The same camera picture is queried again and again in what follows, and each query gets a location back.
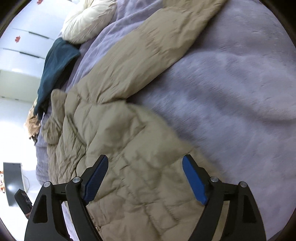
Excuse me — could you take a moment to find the khaki puffer jacket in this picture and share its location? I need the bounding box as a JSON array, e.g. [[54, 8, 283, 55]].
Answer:
[[42, 1, 224, 240]]

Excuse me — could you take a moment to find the white framed monitor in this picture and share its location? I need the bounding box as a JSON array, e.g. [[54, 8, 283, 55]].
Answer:
[[3, 162, 25, 206]]

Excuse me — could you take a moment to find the tan striped crumpled garment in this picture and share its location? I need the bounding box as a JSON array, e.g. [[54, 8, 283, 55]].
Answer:
[[25, 98, 41, 145]]

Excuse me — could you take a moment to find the lavender plush bedspread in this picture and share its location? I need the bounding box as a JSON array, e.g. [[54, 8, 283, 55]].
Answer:
[[36, 1, 295, 239]]

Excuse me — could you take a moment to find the dark teal folded garment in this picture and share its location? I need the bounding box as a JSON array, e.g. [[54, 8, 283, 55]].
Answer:
[[34, 38, 81, 120]]

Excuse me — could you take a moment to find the round cream pleated cushion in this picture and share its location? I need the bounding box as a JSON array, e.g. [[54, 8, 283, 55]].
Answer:
[[61, 1, 117, 44]]

